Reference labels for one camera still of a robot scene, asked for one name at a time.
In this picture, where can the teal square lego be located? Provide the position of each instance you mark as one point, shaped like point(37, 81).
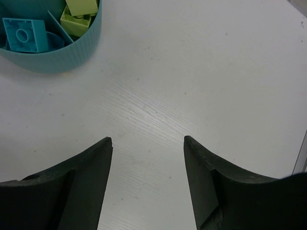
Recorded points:
point(26, 35)

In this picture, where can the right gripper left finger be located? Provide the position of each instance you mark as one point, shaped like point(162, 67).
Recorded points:
point(67, 196)

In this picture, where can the light green small lego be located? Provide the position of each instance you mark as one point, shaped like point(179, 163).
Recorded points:
point(75, 25)

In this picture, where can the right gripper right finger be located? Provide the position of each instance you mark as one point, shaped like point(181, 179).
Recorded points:
point(227, 197)

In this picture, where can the light green sloped lego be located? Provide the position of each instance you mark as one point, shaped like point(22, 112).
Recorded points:
point(82, 7)

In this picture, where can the teal divided round container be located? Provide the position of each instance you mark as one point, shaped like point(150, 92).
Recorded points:
point(66, 52)

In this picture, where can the aluminium rail right edge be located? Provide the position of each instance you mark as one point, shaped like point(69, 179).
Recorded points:
point(301, 161)

